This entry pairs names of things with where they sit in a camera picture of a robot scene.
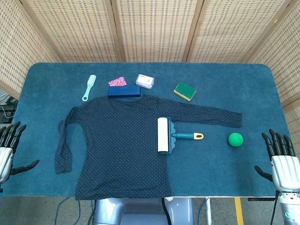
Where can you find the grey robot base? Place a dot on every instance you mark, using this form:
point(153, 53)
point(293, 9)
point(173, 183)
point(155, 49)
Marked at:
point(143, 212)

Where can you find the teal table cloth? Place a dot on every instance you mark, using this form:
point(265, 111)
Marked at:
point(211, 164)

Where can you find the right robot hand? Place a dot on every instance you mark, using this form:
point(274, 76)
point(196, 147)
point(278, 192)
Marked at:
point(284, 167)

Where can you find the pink patterned cloth pouch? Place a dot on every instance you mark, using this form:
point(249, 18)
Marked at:
point(118, 81)

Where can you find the mint green brush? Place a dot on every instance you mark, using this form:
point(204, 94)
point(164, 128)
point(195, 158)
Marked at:
point(89, 86)

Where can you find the green and yellow sponge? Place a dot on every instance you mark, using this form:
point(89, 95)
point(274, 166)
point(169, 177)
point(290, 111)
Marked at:
point(185, 91)

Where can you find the dark blue rectangular box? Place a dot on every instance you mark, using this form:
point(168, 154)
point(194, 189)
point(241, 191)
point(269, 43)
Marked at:
point(124, 91)

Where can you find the green ball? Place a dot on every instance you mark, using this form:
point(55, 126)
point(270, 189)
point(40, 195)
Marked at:
point(235, 139)

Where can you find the white small box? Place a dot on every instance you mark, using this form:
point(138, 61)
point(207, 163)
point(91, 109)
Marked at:
point(145, 81)

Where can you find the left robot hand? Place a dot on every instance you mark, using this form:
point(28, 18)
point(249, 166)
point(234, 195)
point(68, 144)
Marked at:
point(5, 154)

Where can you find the bamboo folding screen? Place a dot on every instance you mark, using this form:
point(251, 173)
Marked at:
point(154, 30)

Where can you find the dark blue dotted shirt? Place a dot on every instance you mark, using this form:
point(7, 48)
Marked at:
point(122, 145)

